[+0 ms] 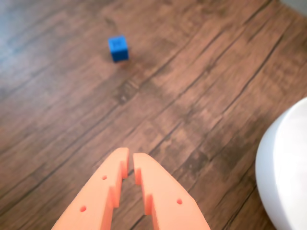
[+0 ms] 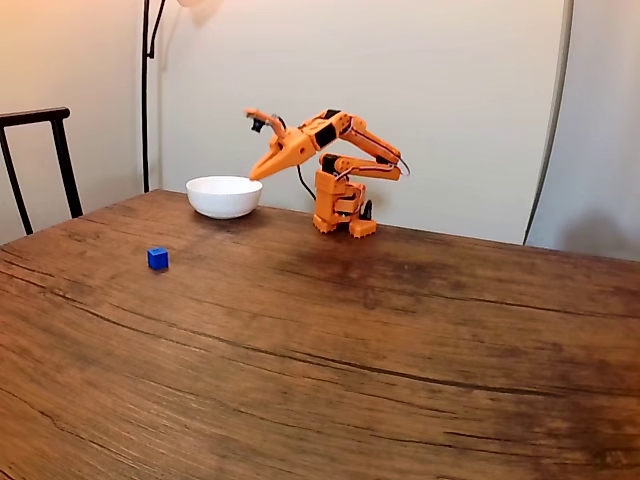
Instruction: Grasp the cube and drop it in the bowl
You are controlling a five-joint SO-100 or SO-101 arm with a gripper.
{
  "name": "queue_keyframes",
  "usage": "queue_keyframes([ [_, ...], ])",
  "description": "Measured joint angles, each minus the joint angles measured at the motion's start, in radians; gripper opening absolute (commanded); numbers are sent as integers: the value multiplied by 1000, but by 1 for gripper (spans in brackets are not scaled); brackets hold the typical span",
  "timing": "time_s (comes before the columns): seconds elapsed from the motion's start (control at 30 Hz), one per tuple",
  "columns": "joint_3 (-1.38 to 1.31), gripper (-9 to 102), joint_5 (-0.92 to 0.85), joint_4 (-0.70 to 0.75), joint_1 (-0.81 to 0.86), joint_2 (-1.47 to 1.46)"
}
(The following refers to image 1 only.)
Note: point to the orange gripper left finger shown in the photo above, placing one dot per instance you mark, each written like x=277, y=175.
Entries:
x=96, y=203

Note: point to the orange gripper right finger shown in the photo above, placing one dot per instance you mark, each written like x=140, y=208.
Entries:
x=168, y=206

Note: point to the blue cube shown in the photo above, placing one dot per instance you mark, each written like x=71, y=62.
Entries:
x=118, y=49

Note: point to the white bowl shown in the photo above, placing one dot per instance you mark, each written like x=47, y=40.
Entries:
x=285, y=167

